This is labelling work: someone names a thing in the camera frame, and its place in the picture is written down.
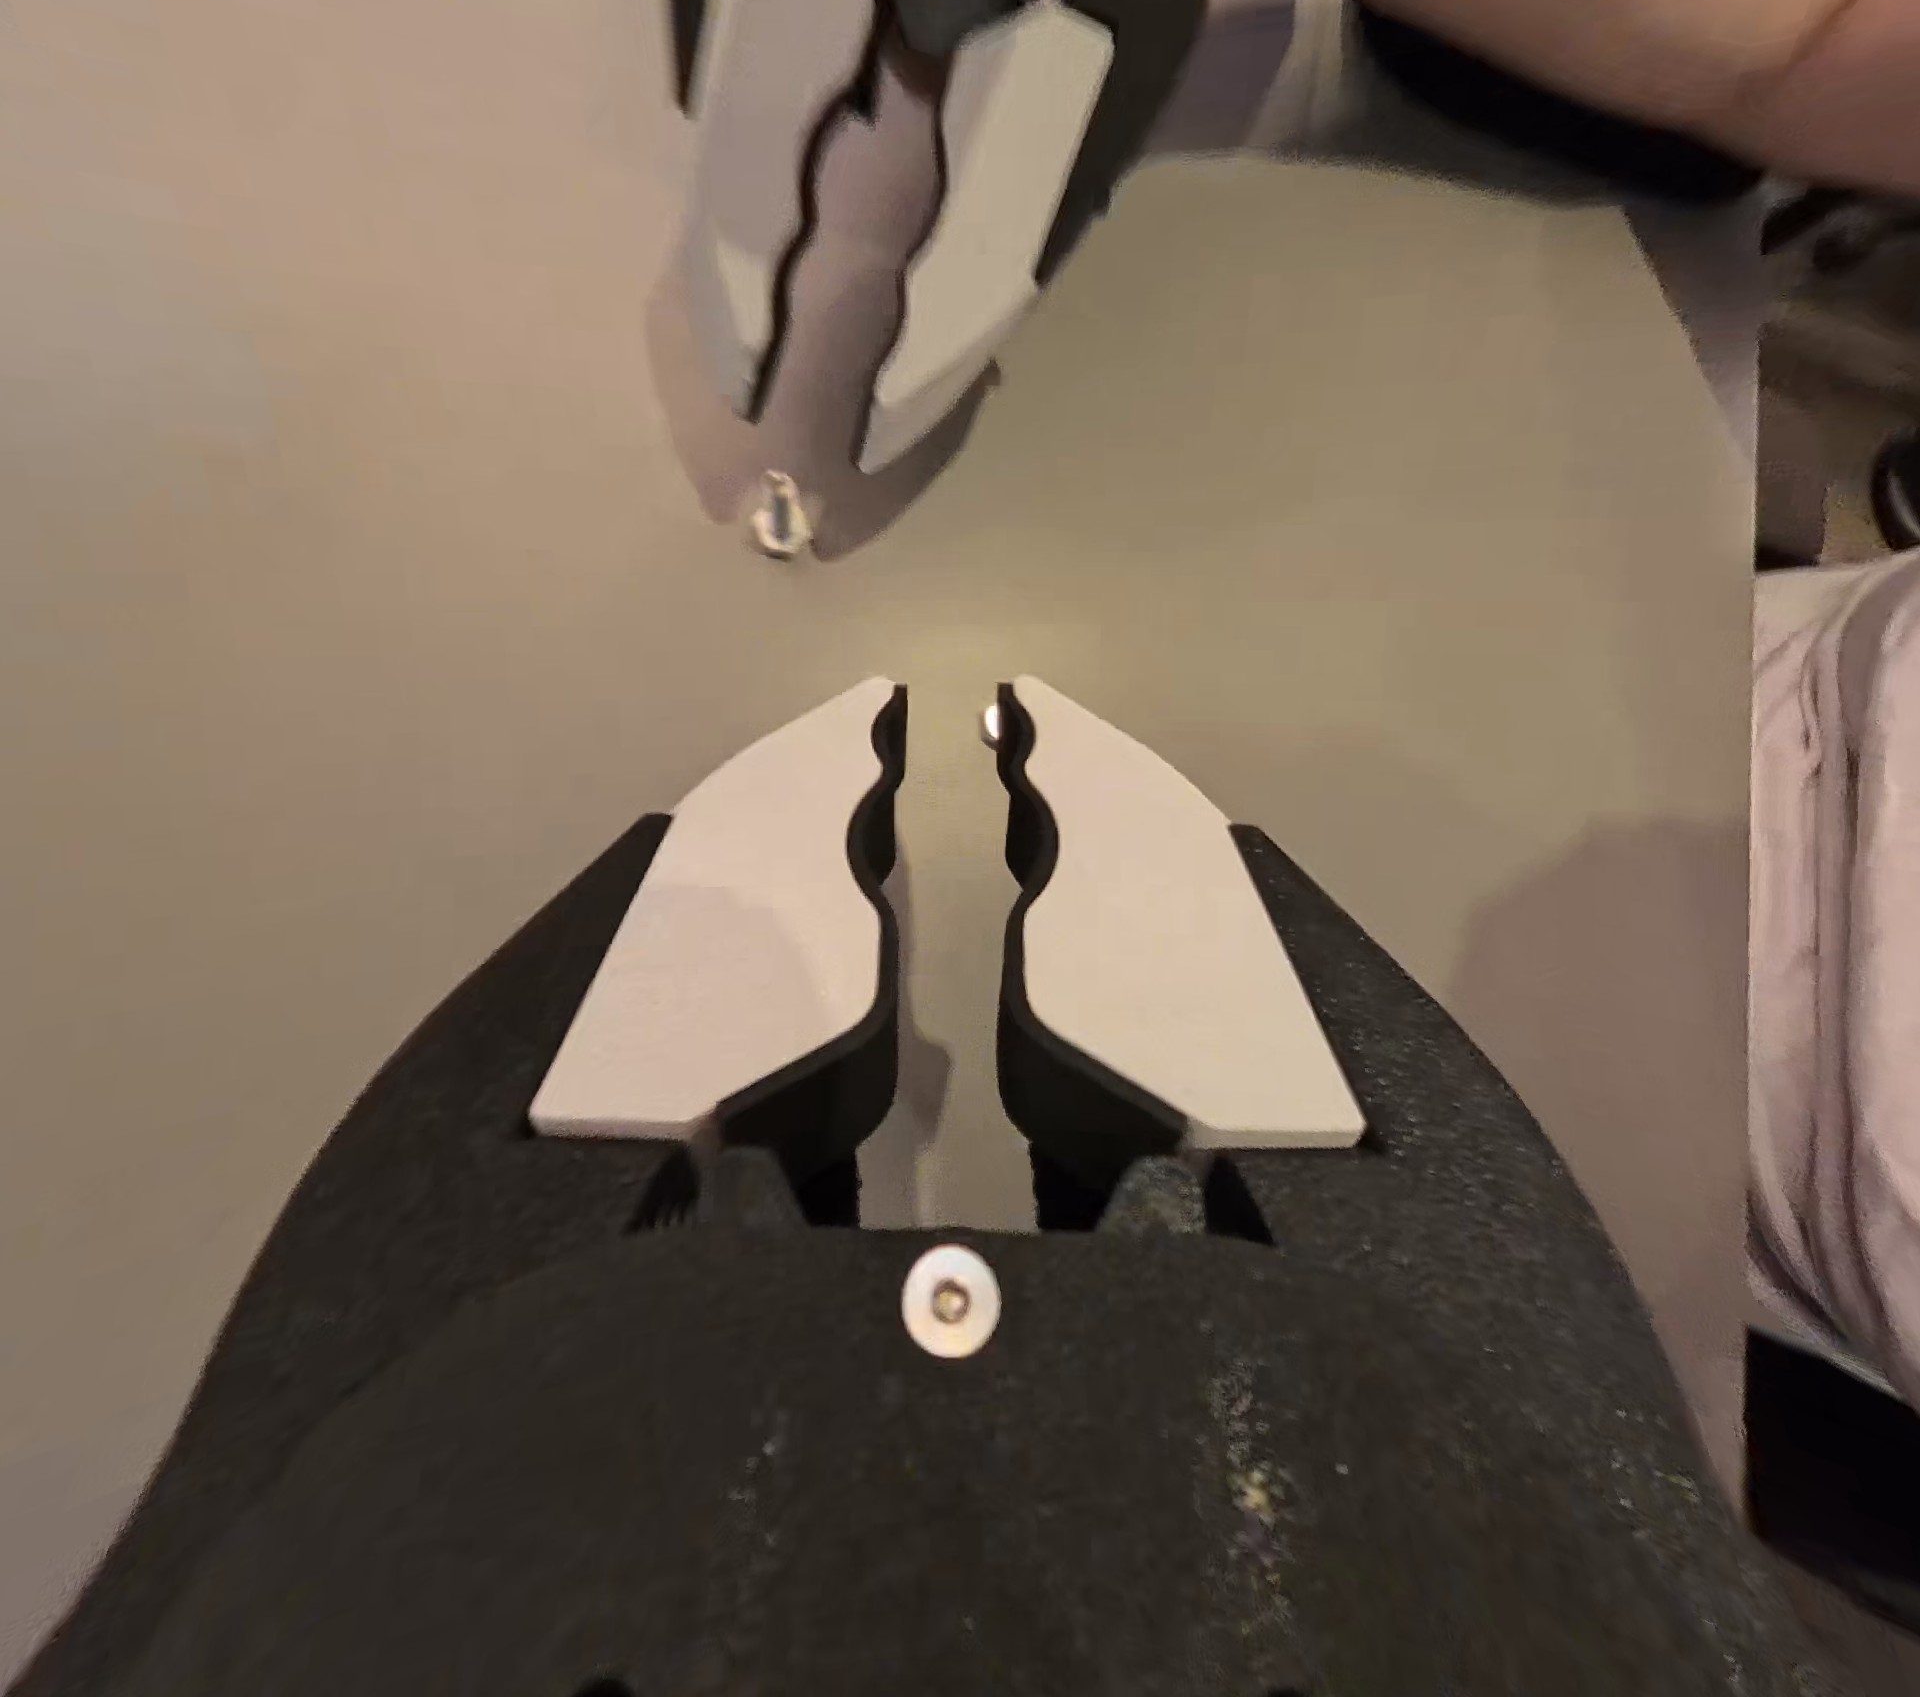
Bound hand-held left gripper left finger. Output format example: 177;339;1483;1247
528;673;915;1147

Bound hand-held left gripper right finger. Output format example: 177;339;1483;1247
989;673;1370;1151

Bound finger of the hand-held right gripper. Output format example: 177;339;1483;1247
853;0;1119;476
680;0;887;427

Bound silver hex bolt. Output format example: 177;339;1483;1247
744;467;818;564

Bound black wrist rest pad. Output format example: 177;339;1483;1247
1351;2;1764;207

